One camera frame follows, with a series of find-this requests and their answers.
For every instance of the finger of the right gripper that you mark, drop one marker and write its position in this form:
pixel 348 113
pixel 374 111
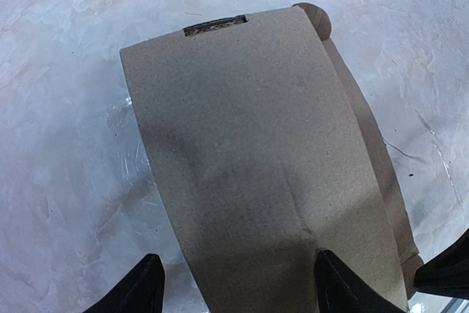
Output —
pixel 447 273

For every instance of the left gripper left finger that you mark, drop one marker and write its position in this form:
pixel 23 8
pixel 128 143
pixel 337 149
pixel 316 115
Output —
pixel 141 290

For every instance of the brown cardboard paper box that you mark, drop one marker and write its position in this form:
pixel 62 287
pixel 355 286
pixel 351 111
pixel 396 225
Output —
pixel 265 152

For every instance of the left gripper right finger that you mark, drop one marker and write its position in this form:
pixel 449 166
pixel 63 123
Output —
pixel 341 290

